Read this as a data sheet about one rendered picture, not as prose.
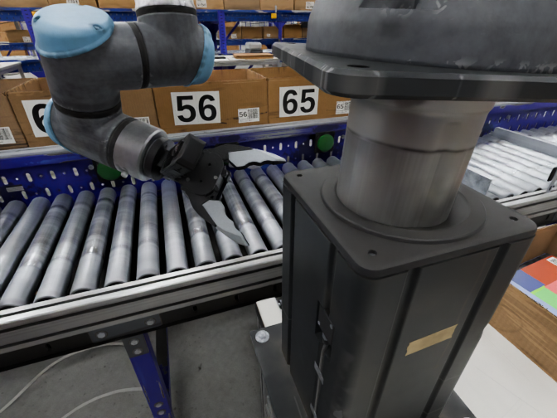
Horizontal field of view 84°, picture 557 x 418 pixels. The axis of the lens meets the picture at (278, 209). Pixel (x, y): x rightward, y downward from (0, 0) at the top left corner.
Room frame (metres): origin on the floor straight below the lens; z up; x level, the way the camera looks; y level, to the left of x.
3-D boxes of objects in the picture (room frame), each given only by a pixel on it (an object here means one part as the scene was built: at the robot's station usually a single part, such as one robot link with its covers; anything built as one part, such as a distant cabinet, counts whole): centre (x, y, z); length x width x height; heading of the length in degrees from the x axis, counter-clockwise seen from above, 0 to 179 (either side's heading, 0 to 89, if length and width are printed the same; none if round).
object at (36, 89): (1.12, 0.64, 0.97); 0.39 x 0.29 x 0.17; 110
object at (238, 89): (1.26, 0.27, 0.97); 0.39 x 0.29 x 0.17; 110
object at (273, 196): (0.87, 0.01, 0.72); 0.52 x 0.05 x 0.05; 20
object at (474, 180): (1.07, -0.58, 0.76); 0.46 x 0.01 x 0.09; 20
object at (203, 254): (0.78, 0.25, 0.72); 0.52 x 0.05 x 0.05; 20
